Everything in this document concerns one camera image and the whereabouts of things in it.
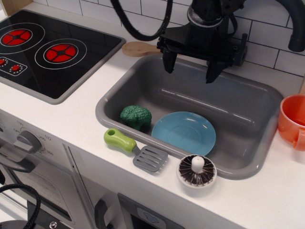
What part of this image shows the wooden corner post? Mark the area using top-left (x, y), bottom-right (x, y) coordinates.
top-left (0, 0), bottom-right (33, 16)

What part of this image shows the white toy mushroom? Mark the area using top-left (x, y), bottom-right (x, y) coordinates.
top-left (176, 155), bottom-right (217, 191)

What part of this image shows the orange plastic cup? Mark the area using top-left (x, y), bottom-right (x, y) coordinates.
top-left (278, 94), bottom-right (305, 151)

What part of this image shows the black cabinet door handle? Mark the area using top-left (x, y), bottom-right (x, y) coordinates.
top-left (94, 199), bottom-right (114, 229)

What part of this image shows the black toy stove top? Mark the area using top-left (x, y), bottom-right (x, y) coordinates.
top-left (0, 10), bottom-right (125, 104)

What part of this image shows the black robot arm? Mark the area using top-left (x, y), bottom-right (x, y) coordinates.
top-left (157, 0), bottom-right (247, 83)

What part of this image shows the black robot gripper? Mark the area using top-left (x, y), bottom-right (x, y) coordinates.
top-left (157, 23), bottom-right (235, 83)

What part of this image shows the green handled grey spatula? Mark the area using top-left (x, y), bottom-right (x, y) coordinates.
top-left (103, 128), bottom-right (168, 172)

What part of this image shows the blue plastic plate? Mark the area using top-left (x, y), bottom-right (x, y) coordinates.
top-left (152, 112), bottom-right (216, 156)

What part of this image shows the green toy broccoli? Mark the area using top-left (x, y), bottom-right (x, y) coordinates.
top-left (120, 105), bottom-right (152, 131)

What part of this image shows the wooden spoon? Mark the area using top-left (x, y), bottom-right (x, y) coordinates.
top-left (122, 42), bottom-right (161, 57)

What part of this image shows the grey oven knob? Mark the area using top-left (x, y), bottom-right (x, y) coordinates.
top-left (13, 131), bottom-right (42, 154)

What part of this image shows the dark grey toy faucet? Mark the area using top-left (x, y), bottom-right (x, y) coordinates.
top-left (234, 0), bottom-right (305, 72)

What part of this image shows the grey plastic sink basin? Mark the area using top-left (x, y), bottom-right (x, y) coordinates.
top-left (95, 54), bottom-right (283, 180)

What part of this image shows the grey oven door handle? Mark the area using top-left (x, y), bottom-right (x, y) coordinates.
top-left (0, 145), bottom-right (40, 173)

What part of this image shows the black braided cable lower left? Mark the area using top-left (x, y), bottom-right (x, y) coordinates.
top-left (0, 184), bottom-right (41, 229)

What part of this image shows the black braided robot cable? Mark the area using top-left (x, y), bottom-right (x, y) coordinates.
top-left (110, 0), bottom-right (174, 42)

